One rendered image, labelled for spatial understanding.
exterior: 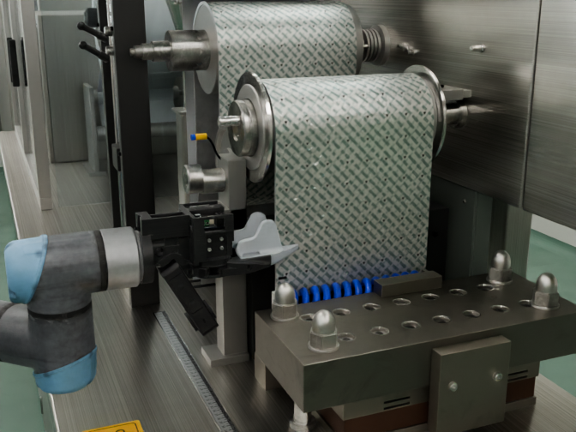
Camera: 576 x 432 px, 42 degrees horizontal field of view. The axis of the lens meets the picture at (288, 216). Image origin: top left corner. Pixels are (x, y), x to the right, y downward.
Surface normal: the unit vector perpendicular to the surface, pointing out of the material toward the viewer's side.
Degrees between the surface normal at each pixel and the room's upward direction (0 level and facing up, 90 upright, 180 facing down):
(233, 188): 90
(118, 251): 61
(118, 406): 0
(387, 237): 90
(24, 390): 0
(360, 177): 90
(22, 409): 0
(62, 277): 90
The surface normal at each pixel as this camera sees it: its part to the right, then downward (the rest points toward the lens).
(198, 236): 0.38, 0.26
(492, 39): -0.93, 0.11
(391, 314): 0.00, -0.96
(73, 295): 0.72, 0.19
